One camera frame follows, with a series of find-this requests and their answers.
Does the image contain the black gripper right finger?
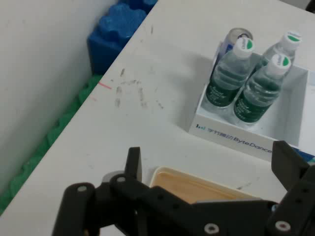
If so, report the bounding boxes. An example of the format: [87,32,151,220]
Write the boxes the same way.
[267,140,315,236]

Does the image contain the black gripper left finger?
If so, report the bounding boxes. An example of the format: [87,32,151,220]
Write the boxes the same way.
[52,147,220,236]

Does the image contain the green label water bottle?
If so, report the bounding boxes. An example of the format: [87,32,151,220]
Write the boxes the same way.
[260,30,303,72]
[205,36,255,110]
[232,53,292,126]

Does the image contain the white and blue cardboard box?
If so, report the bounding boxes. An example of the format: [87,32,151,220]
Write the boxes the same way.
[188,43,315,164]

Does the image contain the green foam mat piece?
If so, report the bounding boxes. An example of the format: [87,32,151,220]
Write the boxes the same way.
[0,74,104,215]

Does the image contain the wooden tray with cream rim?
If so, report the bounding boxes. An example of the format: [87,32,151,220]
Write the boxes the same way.
[149,166,263,205]

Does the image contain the silver and blue drink can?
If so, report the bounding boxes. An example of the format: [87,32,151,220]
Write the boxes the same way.
[220,27,253,59]

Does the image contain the blue foam mat piece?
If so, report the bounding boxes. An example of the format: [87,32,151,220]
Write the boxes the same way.
[118,0,158,14]
[87,2,148,75]

